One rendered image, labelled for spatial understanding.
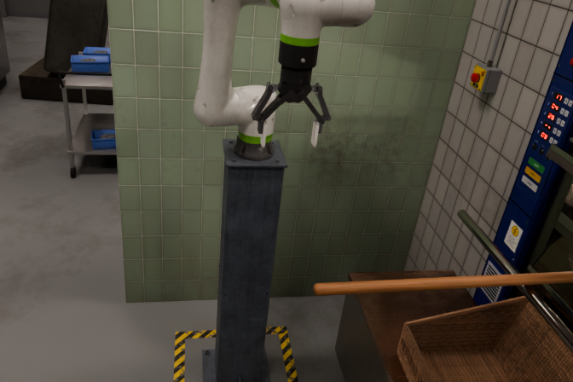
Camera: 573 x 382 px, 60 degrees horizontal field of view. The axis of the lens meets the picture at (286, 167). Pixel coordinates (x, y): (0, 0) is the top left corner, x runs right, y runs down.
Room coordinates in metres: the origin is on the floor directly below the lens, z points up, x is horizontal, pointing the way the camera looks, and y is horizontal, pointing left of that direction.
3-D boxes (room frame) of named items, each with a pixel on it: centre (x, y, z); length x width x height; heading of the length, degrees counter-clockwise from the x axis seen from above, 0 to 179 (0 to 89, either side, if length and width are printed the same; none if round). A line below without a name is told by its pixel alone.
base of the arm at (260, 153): (1.70, 0.14, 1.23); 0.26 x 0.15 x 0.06; 13
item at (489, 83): (2.07, -0.80, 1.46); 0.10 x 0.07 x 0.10; 12
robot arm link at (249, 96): (1.64, 0.14, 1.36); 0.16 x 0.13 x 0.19; 119
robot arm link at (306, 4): (1.16, 0.00, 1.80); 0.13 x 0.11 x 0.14; 119
